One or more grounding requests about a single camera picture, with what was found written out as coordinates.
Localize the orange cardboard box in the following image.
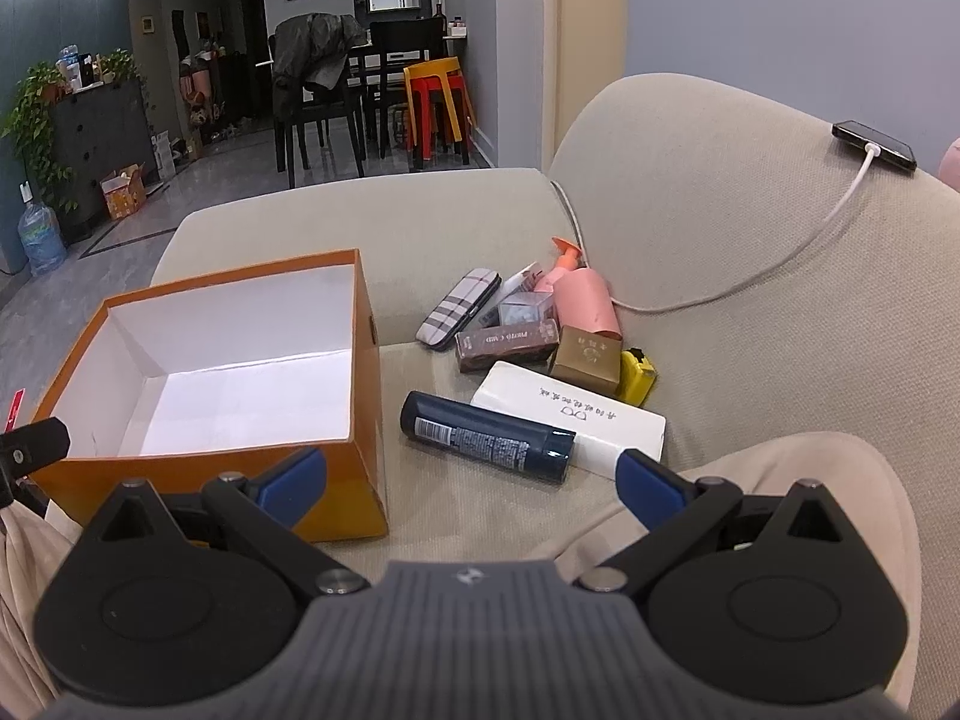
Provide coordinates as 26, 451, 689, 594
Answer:
34, 250, 389, 543

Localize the white box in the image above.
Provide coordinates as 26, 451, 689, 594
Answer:
470, 362, 667, 479

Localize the gold square gift box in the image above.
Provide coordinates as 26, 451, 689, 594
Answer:
550, 327, 622, 397

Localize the brown rectangular cosmetic box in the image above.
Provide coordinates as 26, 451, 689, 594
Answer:
455, 319, 560, 372

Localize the clear plastic small box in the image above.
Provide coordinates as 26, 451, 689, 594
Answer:
498, 291, 555, 327

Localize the plaid glasses case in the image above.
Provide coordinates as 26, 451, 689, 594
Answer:
415, 268, 501, 351

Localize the blue water jug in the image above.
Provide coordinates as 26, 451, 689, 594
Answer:
18, 181, 67, 277

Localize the small orange carton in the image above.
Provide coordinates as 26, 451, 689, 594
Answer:
99, 164, 146, 221

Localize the green trailing plant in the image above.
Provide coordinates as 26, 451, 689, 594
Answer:
0, 47, 148, 215

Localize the dark grey cabinet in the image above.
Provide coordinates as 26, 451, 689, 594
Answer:
52, 80, 158, 245

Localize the beige fabric sofa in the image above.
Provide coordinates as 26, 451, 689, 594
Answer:
153, 73, 958, 718

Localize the pink pump bottle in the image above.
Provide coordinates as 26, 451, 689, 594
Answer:
534, 238, 623, 340

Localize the white slim tube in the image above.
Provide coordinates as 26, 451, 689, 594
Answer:
475, 262, 544, 328

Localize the black smartphone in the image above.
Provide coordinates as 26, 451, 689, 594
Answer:
832, 119, 918, 174

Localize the black dining chair with jacket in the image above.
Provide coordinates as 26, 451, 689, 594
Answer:
268, 13, 366, 188

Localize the red stool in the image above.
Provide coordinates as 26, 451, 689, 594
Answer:
409, 93, 470, 169

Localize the black dining table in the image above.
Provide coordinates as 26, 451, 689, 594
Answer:
352, 18, 460, 156

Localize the yellow stool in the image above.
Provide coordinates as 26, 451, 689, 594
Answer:
404, 57, 477, 161

